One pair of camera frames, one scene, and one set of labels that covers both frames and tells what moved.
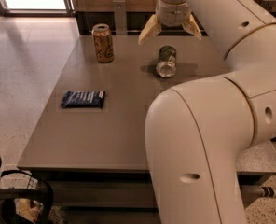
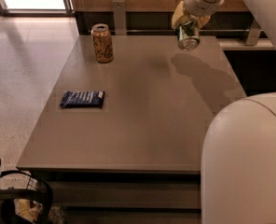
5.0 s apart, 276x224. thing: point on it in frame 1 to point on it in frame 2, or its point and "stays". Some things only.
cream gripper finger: x=192 y=27 to x=203 y=21
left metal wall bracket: x=120 y=17 stays
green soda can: x=166 y=65 to x=187 y=35
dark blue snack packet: x=83 y=99 stays
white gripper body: x=172 y=13 to x=200 y=4
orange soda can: x=103 y=43 stays
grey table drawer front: x=103 y=195 stays
